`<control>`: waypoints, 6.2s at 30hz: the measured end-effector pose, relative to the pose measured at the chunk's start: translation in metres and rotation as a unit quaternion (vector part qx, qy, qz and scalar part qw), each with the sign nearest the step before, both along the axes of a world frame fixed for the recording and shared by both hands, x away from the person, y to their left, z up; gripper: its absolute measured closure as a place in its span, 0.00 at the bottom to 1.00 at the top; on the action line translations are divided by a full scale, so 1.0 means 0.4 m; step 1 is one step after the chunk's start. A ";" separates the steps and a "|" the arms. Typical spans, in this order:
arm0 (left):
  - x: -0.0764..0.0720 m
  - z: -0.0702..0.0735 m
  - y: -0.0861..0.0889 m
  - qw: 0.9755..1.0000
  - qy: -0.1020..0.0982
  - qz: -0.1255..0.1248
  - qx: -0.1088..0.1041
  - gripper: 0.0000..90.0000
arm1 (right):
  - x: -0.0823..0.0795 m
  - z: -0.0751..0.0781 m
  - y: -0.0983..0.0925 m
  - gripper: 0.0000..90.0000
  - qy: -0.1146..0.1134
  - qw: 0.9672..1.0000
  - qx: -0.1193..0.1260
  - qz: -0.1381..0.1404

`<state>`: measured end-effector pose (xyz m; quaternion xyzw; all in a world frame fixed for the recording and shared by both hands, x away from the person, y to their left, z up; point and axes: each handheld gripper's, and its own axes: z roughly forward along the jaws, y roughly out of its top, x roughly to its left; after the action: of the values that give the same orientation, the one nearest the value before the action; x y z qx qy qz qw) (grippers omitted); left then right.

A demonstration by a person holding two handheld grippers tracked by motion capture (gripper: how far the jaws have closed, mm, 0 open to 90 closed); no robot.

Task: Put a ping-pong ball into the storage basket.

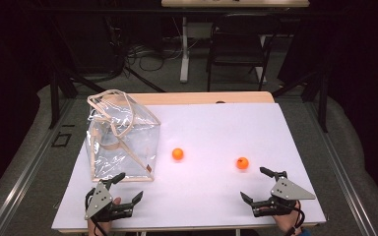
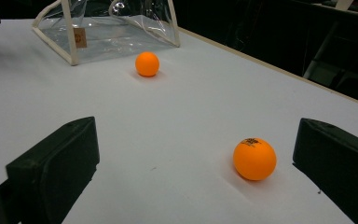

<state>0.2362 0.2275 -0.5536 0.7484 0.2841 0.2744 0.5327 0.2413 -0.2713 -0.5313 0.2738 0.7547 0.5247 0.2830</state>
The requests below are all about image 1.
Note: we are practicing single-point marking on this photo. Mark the light wooden table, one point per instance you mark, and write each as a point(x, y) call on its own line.
point(193, 97)

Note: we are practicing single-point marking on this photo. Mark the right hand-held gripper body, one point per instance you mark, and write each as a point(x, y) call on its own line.
point(288, 190)

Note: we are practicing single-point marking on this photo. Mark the orange ball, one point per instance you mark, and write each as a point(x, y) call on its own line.
point(242, 163)
point(177, 154)

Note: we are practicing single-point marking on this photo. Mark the person's right hand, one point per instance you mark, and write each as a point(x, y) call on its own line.
point(287, 223)

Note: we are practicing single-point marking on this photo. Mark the transparent bag with beige trim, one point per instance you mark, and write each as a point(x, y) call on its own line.
point(124, 154)

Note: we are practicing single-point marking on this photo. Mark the black metal stand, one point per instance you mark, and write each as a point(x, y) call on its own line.
point(54, 98)
point(323, 105)

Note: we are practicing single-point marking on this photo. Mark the person's left hand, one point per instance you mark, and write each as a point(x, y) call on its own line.
point(106, 226)

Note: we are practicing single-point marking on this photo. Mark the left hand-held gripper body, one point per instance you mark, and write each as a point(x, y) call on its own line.
point(99, 200)

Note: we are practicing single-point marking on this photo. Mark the light desk with white legs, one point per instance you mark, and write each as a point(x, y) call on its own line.
point(185, 49)

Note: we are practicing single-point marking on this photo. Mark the black chair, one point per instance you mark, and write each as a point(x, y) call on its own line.
point(236, 42)

